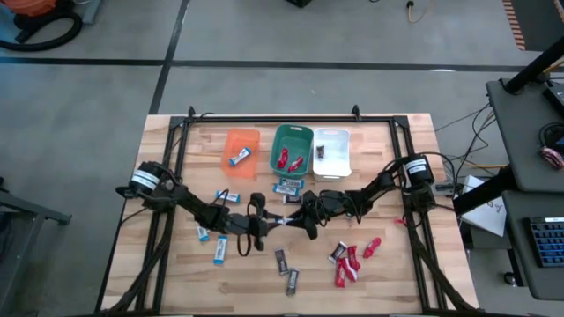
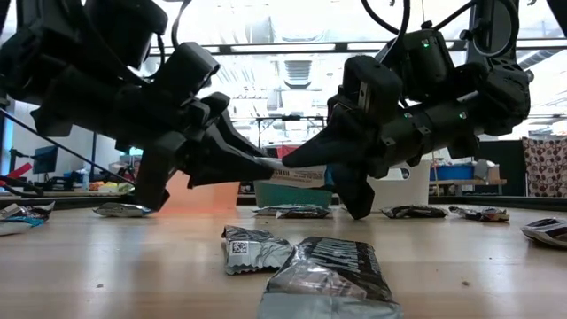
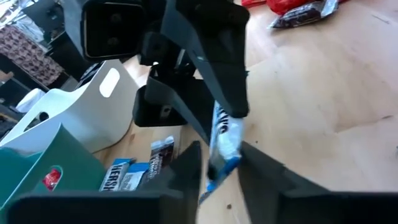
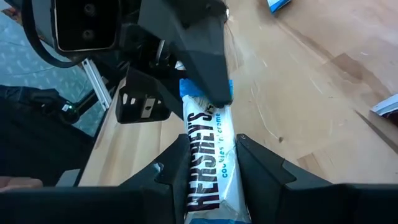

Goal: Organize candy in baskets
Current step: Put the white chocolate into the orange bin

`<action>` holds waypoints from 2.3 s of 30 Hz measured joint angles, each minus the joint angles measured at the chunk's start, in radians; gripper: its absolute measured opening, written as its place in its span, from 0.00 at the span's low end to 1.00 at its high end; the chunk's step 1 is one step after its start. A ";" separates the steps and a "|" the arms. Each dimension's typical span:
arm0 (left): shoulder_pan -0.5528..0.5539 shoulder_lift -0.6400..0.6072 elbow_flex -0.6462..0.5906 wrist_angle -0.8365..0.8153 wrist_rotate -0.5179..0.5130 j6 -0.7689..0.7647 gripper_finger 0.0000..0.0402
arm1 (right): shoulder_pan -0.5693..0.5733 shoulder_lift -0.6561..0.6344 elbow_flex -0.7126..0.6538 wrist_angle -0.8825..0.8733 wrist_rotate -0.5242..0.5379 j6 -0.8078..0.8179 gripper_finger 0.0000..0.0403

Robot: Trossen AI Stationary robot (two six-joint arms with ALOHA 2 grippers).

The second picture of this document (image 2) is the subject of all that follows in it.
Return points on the black computer monitor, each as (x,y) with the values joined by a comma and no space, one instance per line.
(46,158)

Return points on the red object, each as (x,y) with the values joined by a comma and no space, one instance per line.
(11,172)

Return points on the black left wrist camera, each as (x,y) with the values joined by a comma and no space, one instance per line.
(186,71)

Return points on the white plastic basket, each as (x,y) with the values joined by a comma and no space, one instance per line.
(409,192)

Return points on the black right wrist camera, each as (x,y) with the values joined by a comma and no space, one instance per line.
(376,84)

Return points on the orange plastic basket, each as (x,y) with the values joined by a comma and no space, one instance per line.
(208,197)

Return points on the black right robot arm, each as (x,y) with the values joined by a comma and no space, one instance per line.
(443,128)

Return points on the black panel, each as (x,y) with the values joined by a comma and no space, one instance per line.
(509,166)

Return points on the silver ventilation duct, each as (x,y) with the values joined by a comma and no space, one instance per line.
(297,73)

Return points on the grey bag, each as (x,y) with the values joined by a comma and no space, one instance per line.
(485,169)

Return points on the orange-red cloth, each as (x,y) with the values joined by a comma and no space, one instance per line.
(285,151)

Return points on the brown polka-dot curtain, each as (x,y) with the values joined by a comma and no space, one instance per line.
(547,168)

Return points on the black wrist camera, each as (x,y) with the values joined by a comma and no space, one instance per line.
(186,71)
(376,84)

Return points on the blue storage bin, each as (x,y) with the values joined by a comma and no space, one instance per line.
(452,173)

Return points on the wooden bench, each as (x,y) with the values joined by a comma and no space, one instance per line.
(465,181)

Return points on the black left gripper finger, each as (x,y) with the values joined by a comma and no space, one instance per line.
(221,164)
(237,133)

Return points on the dark brown silver candy bar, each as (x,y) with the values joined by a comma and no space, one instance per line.
(37,209)
(414,212)
(328,279)
(480,214)
(547,231)
(303,213)
(254,252)

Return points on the black bar with light strips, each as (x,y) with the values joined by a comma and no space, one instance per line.
(341,46)

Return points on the teal plastic basket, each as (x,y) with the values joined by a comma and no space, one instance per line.
(292,195)

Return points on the black background rig frame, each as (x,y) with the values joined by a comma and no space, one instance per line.
(290,118)

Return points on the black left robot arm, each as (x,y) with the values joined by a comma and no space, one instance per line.
(66,88)

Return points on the black aluminium table frame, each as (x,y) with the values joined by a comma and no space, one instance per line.
(80,200)

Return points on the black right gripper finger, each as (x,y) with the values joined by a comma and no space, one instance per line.
(336,150)

